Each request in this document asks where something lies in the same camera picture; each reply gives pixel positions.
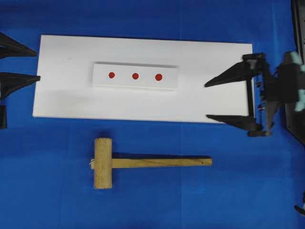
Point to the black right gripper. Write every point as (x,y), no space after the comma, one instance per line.
(252,65)

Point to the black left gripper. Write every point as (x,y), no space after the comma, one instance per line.
(11,82)

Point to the wooden mallet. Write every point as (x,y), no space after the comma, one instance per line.
(103,163)

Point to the white foam board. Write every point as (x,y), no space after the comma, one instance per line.
(66,91)

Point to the white strip with red dots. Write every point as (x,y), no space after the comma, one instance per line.
(145,77)

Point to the black clamp at lower right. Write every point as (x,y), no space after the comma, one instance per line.
(301,210)

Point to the black table edge rail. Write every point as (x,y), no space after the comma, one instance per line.
(298,17)

